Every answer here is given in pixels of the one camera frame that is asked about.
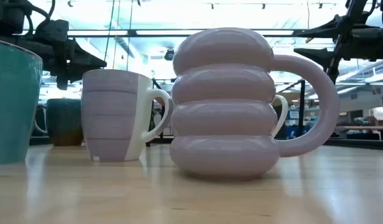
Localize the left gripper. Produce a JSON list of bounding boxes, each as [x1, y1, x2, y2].
[[43, 37, 108, 91]]

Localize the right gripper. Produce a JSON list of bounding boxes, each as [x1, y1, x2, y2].
[[293, 0, 383, 83]]

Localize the lilac striped white-handled mug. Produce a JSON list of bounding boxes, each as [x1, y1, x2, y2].
[[80, 68, 173, 163]]

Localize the dark speckled stoneware mug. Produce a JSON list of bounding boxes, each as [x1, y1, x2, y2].
[[33, 98, 85, 147]]

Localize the large teal mug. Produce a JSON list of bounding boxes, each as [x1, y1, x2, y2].
[[0, 37, 44, 166]]

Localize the lilac ringed ceramic mug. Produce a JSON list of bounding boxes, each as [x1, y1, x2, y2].
[[169, 27, 341, 182]]

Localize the wooden shelf riser black legs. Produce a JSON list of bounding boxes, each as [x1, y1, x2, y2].
[[146, 77, 306, 147]]

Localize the long wooden table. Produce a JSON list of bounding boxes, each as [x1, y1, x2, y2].
[[334, 125, 383, 141]]

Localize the blue storage bins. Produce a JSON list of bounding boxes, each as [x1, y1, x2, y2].
[[284, 107, 316, 139]]

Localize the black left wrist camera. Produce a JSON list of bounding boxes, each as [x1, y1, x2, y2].
[[35, 19, 70, 43]]

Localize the dark hanging cable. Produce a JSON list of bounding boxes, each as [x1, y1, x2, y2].
[[103, 0, 116, 63]]

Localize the yellow hanging cable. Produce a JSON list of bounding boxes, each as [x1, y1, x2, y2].
[[111, 0, 121, 70]]

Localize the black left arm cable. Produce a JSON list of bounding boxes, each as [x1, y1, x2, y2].
[[22, 0, 57, 37]]

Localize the black aluminium table frame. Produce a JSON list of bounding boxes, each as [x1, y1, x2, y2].
[[29, 136, 383, 151]]

